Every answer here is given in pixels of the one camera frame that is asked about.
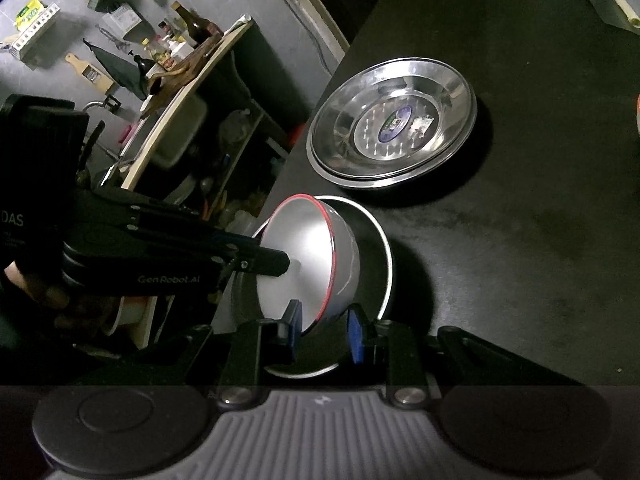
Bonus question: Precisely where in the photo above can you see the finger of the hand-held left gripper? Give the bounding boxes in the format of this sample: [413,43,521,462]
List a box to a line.
[95,187,292,281]

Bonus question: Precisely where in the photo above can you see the wooden paddle grater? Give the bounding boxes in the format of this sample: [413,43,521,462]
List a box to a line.
[64,52,119,96]

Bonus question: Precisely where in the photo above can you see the dark glass bottle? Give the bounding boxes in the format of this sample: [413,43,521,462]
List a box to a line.
[171,0,224,47]

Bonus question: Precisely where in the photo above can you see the wooden shelf board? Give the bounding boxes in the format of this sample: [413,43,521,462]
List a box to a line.
[107,16,254,201]

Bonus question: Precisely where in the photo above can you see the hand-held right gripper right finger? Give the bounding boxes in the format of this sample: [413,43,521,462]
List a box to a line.
[346,304,506,409]

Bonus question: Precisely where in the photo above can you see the stainless steel bowl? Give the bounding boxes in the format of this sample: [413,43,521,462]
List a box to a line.
[231,194,394,380]

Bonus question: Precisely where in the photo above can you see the white wall rack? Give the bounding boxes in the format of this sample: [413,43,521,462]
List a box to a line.
[0,2,62,62]

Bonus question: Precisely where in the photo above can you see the person's left hand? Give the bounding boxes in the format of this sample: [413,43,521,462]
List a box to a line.
[2,263,109,335]

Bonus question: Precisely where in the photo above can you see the black cloth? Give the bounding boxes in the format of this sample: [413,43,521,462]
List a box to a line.
[82,37,149,102]

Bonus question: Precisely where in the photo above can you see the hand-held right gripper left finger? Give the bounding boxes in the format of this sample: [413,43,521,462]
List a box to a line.
[145,300,304,409]

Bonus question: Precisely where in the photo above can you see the small cream stick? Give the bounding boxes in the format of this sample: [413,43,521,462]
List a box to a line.
[613,0,640,29]

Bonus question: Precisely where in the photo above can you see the large stainless steel plate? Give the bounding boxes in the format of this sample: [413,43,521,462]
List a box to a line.
[306,57,477,192]

